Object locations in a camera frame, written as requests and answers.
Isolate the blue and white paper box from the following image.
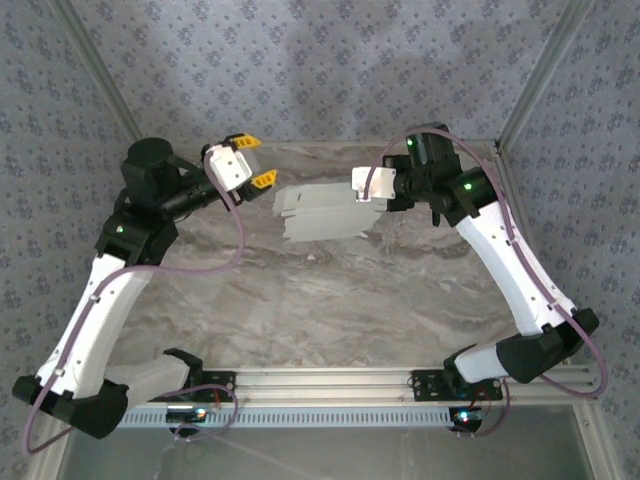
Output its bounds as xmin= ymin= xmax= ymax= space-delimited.
xmin=272 ymin=180 xmax=389 ymax=245

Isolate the grey slotted cable duct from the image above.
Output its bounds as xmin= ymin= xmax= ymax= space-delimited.
xmin=117 ymin=405 xmax=454 ymax=430

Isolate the aluminium frame leg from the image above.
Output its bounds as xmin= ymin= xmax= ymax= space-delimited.
xmin=24 ymin=434 xmax=71 ymax=480
xmin=572 ymin=403 xmax=624 ymax=480

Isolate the aluminium table edge bar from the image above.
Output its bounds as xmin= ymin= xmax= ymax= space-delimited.
xmin=257 ymin=141 xmax=501 ymax=150

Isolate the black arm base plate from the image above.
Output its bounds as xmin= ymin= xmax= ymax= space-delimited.
xmin=412 ymin=369 xmax=504 ymax=403
xmin=192 ymin=368 xmax=237 ymax=403

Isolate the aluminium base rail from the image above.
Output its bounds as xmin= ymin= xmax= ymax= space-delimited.
xmin=124 ymin=367 xmax=599 ymax=405

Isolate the slanted aluminium frame post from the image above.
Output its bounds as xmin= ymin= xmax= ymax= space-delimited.
xmin=494 ymin=0 xmax=599 ymax=151
xmin=52 ymin=0 xmax=151 ymax=154

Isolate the aluminium table side rail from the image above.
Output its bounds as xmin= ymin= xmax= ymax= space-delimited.
xmin=494 ymin=142 xmax=526 ymax=226

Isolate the controller board with green light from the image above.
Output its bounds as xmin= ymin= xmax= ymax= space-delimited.
xmin=166 ymin=407 xmax=209 ymax=424
xmin=449 ymin=407 xmax=486 ymax=432

